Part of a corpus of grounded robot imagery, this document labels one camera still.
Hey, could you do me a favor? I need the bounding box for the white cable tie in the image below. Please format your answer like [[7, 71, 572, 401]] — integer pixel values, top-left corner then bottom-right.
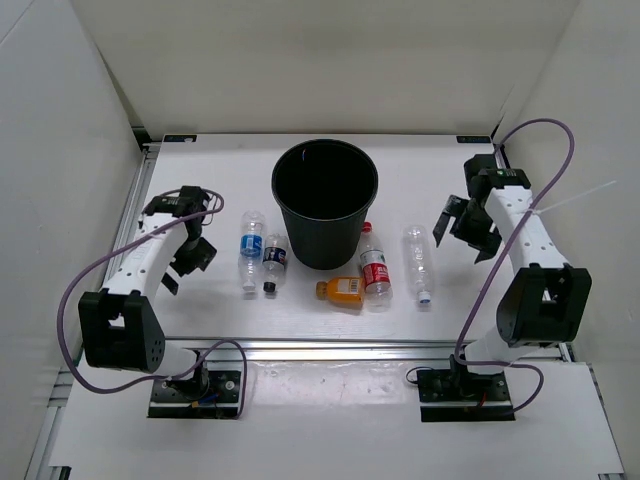
[[527, 180, 617, 216]]

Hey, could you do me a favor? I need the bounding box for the orange juice bottle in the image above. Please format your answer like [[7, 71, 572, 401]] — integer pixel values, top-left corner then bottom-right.
[[316, 277, 364, 308]]

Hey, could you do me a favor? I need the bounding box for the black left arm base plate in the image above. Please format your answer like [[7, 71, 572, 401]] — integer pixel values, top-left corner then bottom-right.
[[147, 365, 244, 420]]

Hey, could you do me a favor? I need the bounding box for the clear bottle red label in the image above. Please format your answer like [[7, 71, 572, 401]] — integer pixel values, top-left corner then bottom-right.
[[357, 221, 392, 310]]

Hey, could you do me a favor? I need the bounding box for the aluminium left frame rail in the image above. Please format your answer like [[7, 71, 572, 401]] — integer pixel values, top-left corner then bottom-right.
[[102, 144, 161, 286]]

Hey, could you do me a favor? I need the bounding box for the clear bottle dark label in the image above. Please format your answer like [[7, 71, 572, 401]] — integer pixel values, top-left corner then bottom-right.
[[262, 234, 289, 295]]

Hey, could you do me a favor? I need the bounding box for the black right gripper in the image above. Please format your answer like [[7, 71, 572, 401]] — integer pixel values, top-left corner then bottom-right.
[[433, 195, 503, 264]]

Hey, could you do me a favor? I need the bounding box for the aluminium front frame rail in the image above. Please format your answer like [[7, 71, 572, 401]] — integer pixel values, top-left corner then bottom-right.
[[169, 337, 572, 362]]

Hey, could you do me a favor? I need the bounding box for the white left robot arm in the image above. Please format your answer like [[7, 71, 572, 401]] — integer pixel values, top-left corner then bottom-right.
[[78, 186, 224, 400]]

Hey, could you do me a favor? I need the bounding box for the clear unlabelled plastic bottle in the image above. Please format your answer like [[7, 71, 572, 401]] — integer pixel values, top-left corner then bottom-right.
[[402, 225, 434, 306]]

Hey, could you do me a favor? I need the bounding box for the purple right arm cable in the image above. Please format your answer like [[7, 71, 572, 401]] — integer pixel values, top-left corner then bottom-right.
[[453, 118, 575, 412]]

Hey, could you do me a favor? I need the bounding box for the black plastic bin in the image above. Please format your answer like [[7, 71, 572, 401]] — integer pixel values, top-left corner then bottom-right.
[[271, 139, 379, 270]]

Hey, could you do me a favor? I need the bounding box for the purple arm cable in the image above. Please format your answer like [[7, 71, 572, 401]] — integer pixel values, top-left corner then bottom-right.
[[453, 118, 575, 412], [57, 192, 248, 419]]

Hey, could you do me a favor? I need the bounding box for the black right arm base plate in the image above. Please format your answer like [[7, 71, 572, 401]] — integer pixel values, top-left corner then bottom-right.
[[405, 367, 515, 423]]

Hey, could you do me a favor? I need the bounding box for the aluminium frame rail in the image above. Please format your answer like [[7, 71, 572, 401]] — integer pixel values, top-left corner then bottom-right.
[[102, 144, 161, 286], [169, 337, 572, 362]]

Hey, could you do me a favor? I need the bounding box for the clear bottle blue label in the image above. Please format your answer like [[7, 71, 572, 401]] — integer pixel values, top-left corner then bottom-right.
[[238, 210, 265, 294]]

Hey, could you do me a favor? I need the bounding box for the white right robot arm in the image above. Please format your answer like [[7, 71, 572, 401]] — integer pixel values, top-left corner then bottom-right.
[[433, 154, 592, 400]]

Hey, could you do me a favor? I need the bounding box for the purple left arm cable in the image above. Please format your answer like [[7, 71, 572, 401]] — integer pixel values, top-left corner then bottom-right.
[[57, 192, 248, 419]]

